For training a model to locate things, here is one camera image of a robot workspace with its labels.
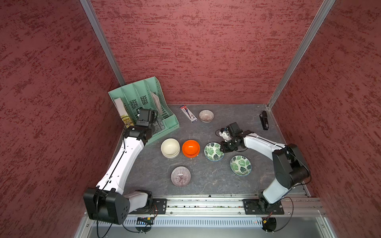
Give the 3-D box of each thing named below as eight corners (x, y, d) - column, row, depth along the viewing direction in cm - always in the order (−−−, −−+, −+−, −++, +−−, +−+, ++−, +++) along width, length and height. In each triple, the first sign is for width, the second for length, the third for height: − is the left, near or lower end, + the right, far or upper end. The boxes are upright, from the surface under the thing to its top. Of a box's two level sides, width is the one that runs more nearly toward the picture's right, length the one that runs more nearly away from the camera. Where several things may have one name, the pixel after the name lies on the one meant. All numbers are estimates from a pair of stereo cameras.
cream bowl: (161, 160, 91) (159, 154, 85) (164, 144, 98) (162, 138, 92) (179, 160, 91) (178, 154, 85) (180, 144, 99) (179, 138, 92)
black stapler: (261, 130, 108) (264, 126, 104) (259, 114, 118) (261, 110, 114) (267, 130, 108) (269, 126, 104) (263, 115, 118) (266, 110, 114)
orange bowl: (182, 159, 92) (181, 155, 87) (183, 145, 99) (182, 140, 93) (199, 159, 92) (199, 155, 87) (199, 145, 99) (199, 140, 93)
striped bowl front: (171, 186, 82) (170, 184, 78) (172, 169, 89) (171, 166, 85) (190, 186, 82) (190, 184, 78) (190, 169, 89) (190, 166, 85)
